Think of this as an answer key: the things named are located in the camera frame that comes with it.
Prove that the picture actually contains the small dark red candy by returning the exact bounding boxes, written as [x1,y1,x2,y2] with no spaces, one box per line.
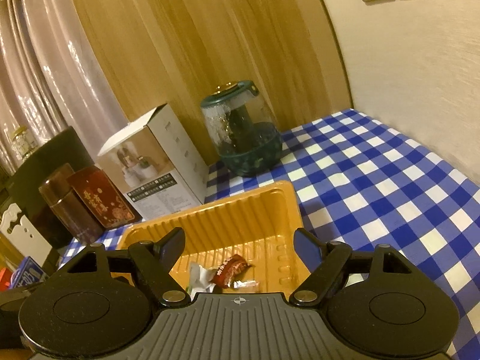
[211,254,251,289]

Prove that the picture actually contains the white carved furniture panel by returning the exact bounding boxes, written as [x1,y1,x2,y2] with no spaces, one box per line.
[1,203,52,267]

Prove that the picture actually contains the green glass terrarium jar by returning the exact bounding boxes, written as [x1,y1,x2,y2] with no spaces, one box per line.
[200,80,282,177]

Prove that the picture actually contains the blue milk carton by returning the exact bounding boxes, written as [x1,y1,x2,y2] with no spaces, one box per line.
[9,257,48,289]

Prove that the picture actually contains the person's left hand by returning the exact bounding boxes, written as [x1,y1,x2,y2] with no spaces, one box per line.
[0,349,32,360]

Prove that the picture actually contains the pale pink curtain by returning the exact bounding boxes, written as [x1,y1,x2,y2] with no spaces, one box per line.
[1,0,128,175]

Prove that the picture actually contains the green white snack packet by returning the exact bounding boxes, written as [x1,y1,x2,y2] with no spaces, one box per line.
[186,262,217,299]

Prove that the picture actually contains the black box at left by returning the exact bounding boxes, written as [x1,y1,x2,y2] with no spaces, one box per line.
[6,127,94,249]

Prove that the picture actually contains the orange plastic tray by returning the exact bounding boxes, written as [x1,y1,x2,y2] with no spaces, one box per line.
[117,180,309,296]

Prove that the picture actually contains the red chinese gift box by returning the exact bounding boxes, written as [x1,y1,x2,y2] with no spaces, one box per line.
[67,166,142,230]

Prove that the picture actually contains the white humidifier product box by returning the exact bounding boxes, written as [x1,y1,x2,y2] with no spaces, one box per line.
[97,104,209,220]

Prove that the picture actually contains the brown metal tea tin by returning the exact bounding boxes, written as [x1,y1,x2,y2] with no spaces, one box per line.
[38,163,104,245]

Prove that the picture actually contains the clear brown pastry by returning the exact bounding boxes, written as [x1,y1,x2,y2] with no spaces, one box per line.
[232,280,259,292]

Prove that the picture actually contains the glass jar with label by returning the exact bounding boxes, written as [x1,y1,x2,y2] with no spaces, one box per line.
[10,126,39,161]

